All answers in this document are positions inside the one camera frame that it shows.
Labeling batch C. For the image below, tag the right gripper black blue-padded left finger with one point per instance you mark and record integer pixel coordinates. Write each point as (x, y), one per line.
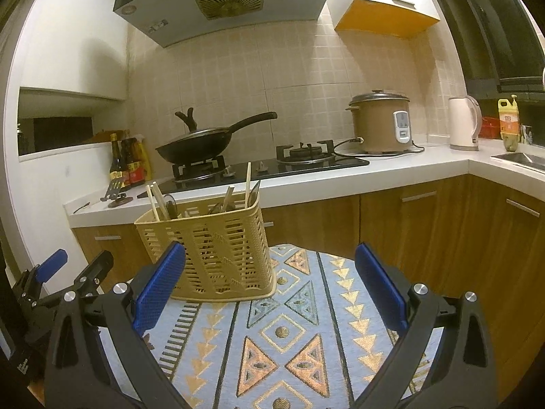
(77, 371)

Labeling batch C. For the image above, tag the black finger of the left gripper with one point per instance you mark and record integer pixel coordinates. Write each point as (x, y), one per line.
(86, 284)

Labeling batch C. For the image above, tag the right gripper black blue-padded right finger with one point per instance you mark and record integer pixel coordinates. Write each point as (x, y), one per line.
(462, 373)

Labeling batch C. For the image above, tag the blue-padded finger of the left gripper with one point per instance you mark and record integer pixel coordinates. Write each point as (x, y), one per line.
(51, 266)

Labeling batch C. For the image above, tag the wooden chopstick two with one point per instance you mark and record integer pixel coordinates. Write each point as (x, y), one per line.
(152, 202)

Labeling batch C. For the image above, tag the wooden chopstick three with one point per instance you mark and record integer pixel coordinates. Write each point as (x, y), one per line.
(160, 200)

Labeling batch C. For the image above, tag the black utensil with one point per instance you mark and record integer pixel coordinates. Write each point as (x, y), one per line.
(253, 193)

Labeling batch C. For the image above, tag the wooden chopstick one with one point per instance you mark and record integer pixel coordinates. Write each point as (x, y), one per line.
(247, 184)

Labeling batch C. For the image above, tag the black spatula on counter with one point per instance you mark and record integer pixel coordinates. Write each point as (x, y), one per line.
(114, 190)

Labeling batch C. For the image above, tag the dark soy sauce bottle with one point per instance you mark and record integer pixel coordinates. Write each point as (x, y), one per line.
(118, 168)

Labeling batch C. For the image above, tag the red label sauce bottle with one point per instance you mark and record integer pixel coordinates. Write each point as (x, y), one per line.
(135, 160)

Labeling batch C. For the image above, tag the wooden base cabinets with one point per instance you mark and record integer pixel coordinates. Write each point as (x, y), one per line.
(463, 233)

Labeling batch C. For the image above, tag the beige plastic utensil basket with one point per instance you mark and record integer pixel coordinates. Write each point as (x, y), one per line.
(227, 254)

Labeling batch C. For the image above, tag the blue patterned round tablecloth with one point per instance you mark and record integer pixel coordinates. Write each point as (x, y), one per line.
(316, 343)

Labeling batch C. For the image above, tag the steel sink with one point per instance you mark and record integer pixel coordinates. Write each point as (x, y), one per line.
(529, 161)

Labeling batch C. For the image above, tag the black gas stove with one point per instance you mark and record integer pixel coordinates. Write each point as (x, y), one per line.
(289, 160)

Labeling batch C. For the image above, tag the white electric kettle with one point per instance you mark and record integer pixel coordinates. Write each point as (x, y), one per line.
(465, 122)

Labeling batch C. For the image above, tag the yellow oil bottle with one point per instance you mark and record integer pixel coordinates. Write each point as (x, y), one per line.
(509, 122)

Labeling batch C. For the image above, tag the brown rice cooker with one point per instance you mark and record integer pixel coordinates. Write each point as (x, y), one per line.
(382, 120)

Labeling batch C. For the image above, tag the black wok with handle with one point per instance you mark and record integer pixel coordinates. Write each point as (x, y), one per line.
(200, 145)

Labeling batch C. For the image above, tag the white wall cabinet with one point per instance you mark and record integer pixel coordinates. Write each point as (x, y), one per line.
(400, 18)

